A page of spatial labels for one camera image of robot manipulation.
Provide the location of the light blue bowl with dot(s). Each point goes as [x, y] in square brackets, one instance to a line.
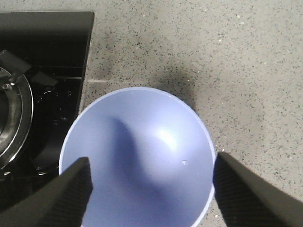
[151, 160]

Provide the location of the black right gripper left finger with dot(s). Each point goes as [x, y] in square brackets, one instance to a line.
[60, 203]

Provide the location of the black glass gas stove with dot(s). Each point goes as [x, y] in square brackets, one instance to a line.
[55, 43]

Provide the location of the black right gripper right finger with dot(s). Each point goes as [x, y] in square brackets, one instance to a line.
[247, 200]

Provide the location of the right black pot support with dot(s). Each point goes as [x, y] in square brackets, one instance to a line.
[16, 104]

